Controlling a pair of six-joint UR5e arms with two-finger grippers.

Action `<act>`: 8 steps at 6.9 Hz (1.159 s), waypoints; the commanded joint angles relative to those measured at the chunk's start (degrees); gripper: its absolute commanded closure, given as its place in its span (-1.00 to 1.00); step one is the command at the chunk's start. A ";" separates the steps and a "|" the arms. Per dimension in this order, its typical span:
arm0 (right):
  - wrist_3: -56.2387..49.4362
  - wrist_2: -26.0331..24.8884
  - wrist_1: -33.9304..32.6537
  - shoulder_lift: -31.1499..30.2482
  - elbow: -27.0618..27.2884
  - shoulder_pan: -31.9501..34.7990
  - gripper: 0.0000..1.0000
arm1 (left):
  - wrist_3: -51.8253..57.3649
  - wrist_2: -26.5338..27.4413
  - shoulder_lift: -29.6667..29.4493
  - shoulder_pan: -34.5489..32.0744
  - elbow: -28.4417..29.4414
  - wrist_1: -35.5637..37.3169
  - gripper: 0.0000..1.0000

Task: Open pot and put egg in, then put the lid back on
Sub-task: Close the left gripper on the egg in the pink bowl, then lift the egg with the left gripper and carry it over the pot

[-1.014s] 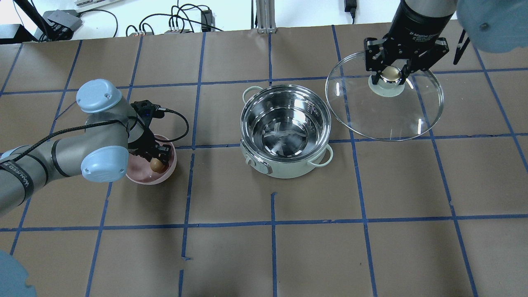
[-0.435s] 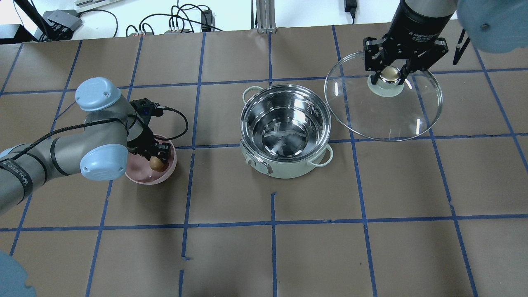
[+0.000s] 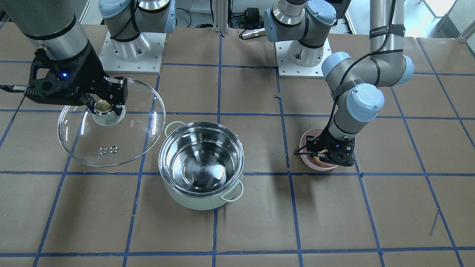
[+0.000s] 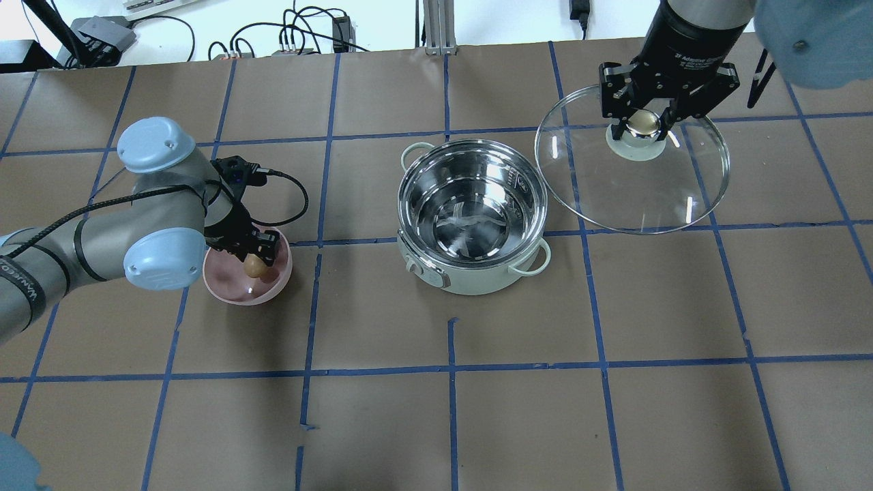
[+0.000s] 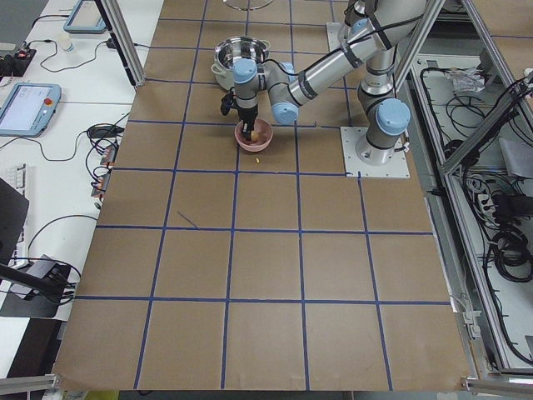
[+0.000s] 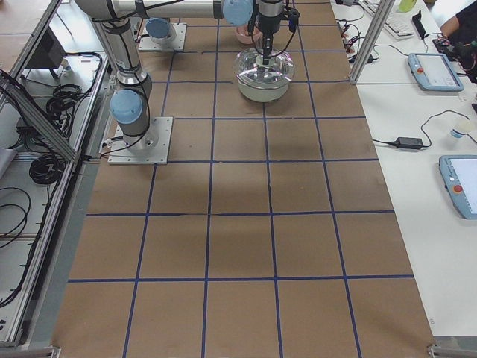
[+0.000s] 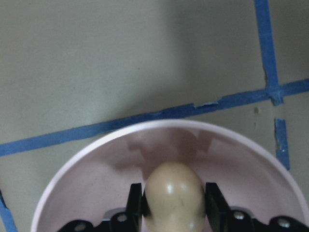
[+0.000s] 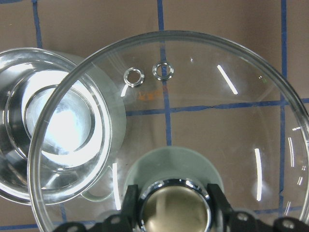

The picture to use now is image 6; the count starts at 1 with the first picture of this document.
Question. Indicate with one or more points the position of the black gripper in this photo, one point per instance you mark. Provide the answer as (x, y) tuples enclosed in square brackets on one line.
[(267, 22)]

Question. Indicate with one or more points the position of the glass pot lid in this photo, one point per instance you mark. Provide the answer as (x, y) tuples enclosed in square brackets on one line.
[(251, 59)]

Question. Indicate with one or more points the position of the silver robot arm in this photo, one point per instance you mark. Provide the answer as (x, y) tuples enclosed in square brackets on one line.
[(130, 105), (160, 30)]

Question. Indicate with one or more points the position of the steel pot with green base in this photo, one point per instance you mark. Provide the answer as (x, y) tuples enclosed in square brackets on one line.
[(264, 91)]

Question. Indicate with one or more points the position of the pink bowl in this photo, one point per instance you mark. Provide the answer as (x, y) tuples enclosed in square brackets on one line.
[(243, 36)]

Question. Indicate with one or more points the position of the white keyboard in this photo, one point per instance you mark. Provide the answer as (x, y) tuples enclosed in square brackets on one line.
[(394, 25)]

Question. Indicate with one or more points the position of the black power adapter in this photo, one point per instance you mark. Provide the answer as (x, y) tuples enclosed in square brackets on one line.
[(407, 143)]

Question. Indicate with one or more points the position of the far blue teach pendant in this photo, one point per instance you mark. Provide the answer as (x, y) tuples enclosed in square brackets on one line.
[(433, 72)]

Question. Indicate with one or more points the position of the blue teach pendant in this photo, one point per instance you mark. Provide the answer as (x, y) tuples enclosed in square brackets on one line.
[(459, 177), (433, 72)]

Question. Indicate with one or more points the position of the white paper cup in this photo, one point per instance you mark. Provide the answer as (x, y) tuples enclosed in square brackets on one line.
[(461, 129)]

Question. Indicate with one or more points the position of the near blue teach pendant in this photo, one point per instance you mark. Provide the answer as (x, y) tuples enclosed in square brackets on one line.
[(459, 177)]

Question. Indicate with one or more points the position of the aluminium frame post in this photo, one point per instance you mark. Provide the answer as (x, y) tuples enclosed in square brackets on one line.
[(373, 31)]

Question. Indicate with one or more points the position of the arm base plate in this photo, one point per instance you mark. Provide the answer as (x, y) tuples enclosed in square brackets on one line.
[(152, 148), (146, 45)]

